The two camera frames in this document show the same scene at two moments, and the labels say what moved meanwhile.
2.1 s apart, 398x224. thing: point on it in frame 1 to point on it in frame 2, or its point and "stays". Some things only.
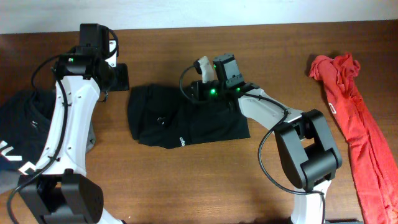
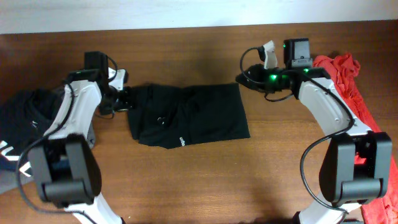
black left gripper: (123, 83) to (128, 102)
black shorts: (163, 115) stays
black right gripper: (197, 94) to (256, 72)
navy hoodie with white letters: (25, 122) stays
